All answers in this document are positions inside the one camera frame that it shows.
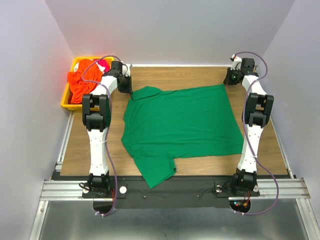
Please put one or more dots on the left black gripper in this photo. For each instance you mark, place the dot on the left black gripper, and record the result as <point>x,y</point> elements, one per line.
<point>128,89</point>

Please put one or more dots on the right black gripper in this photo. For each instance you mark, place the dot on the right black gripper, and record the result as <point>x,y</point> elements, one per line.
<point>227,80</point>

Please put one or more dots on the green t shirt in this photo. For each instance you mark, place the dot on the green t shirt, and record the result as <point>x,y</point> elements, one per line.
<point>163,125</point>

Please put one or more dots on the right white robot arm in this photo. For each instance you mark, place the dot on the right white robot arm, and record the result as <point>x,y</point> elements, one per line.
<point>255,116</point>

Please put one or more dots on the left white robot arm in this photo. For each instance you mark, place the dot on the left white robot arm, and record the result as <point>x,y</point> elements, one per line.
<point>96,117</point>

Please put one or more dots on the pink white t shirt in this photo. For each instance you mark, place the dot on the pink white t shirt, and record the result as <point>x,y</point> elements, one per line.
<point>102,64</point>

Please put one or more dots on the orange t shirt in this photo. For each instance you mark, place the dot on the orange t shirt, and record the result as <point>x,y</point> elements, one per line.
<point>79,87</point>

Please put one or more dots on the yellow plastic bin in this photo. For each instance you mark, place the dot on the yellow plastic bin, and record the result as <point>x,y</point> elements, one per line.
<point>65,100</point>

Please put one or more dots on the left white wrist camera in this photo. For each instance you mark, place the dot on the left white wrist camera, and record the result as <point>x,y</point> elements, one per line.
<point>126,69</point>

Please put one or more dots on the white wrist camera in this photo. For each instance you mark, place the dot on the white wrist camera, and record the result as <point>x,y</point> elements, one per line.
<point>126,69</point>
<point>236,62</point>

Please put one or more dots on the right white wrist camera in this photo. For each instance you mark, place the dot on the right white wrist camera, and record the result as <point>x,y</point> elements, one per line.
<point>236,62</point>

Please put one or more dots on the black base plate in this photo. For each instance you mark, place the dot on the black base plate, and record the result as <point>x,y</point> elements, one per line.
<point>174,193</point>

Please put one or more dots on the aluminium frame rail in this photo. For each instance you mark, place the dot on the aluminium frame rail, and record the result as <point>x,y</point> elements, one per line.
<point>56,190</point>

